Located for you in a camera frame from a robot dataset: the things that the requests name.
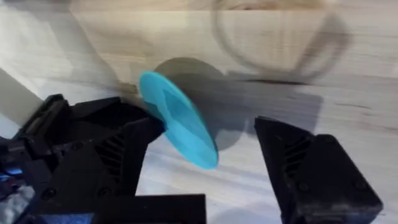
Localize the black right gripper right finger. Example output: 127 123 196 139
254 116 384 224

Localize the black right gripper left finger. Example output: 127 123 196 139
21 117 166 218

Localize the blue round plate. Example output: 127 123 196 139
138 71 220 170

